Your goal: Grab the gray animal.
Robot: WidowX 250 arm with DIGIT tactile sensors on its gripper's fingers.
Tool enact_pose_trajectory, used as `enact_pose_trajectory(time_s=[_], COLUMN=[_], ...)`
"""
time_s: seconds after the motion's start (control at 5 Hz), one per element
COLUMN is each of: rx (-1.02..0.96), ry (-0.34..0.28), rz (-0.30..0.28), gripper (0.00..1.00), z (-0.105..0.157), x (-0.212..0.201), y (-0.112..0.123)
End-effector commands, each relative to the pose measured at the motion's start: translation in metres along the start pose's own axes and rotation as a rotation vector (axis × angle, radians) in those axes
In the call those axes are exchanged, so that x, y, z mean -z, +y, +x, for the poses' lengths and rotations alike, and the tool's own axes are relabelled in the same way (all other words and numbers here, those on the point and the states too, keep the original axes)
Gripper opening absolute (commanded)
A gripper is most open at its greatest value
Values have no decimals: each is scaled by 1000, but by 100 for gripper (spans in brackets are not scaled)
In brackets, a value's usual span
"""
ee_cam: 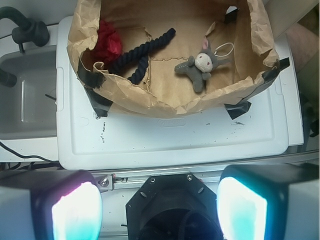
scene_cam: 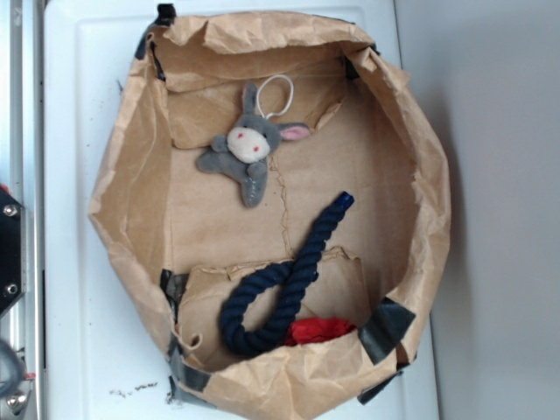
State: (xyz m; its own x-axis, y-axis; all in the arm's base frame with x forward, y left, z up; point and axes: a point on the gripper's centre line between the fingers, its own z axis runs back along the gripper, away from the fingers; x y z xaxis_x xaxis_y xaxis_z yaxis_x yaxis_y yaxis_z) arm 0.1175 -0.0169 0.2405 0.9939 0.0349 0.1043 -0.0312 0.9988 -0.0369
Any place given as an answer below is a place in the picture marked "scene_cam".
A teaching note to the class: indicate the gray plush donkey toy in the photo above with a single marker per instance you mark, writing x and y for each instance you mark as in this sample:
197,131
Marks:
242,153

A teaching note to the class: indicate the brown paper-lined cardboard box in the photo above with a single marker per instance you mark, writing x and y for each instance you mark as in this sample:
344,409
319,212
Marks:
181,240

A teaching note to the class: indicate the red crumpled cloth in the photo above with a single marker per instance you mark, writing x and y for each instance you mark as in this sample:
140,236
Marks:
317,330

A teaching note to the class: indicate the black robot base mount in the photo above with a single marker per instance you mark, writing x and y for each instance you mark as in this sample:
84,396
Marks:
12,250

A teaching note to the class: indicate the aluminium frame rail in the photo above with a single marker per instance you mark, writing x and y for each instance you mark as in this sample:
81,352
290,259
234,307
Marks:
23,372

